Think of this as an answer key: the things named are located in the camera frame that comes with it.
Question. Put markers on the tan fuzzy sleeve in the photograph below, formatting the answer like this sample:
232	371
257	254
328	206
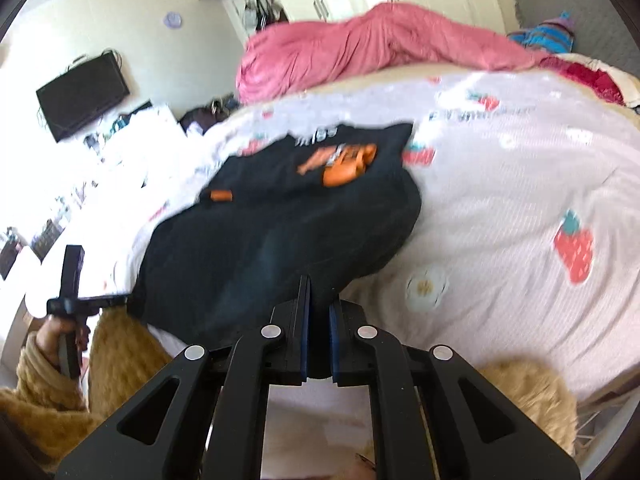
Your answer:
541	394
50	412

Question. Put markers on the purple wall clock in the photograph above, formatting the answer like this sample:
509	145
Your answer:
172	20

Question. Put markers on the white cluttered dresser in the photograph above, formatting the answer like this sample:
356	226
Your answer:
90	169

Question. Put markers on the tan fuzzy right sleeve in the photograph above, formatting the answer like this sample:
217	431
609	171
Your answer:
541	394

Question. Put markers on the pink duvet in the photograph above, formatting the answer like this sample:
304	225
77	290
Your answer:
287	58

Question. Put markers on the black wall television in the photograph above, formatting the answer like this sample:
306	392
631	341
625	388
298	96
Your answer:
82	94

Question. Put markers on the striped colourful garment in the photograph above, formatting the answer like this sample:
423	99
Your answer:
555	35

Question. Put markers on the person's left hand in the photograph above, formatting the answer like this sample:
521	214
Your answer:
57	337

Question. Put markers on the red patterned pillow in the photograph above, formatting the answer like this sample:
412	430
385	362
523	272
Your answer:
609	83

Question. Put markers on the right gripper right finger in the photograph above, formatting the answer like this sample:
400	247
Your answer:
349	360

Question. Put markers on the dark clothes pile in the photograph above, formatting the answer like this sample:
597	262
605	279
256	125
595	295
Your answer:
201	119

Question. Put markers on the black sweater with orange cuffs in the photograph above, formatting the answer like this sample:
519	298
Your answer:
332	208

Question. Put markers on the tan fuzzy left sleeve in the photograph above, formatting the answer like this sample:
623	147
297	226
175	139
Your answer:
50	412

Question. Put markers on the strawberry print bed sheet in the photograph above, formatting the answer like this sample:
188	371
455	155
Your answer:
527	242

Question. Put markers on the grey padded headboard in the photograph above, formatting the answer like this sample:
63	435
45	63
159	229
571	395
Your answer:
598	29

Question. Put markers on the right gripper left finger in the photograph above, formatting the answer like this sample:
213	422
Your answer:
288	363

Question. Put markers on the hanging clothes in closet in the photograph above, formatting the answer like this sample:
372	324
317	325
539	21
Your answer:
256	15

